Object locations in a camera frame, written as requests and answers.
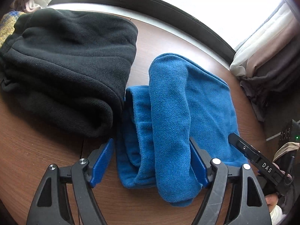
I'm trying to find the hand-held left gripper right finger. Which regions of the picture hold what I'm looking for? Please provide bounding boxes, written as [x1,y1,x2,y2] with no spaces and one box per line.
[189,136,272,225]

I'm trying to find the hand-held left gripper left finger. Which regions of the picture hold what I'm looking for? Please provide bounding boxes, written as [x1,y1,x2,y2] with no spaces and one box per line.
[26,138,115,225]

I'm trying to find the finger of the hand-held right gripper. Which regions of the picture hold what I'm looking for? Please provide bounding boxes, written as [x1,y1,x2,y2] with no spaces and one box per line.
[228,133,262,163]

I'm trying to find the blue pants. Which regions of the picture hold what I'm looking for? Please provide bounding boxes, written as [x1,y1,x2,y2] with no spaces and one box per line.
[116,53,249,207]

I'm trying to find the person's right hand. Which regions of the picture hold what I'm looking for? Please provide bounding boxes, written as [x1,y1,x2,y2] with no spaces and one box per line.
[266,195,279,212]

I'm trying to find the grey curtain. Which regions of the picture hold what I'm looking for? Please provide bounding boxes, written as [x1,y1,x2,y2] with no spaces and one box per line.
[239,12,300,122]

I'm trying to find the black folded clothing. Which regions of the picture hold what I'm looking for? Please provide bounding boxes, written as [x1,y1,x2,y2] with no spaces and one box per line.
[0,7,139,138]

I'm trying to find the yellow woven fringed blanket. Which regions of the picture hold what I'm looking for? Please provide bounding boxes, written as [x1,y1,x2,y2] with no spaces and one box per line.
[0,10,26,47]

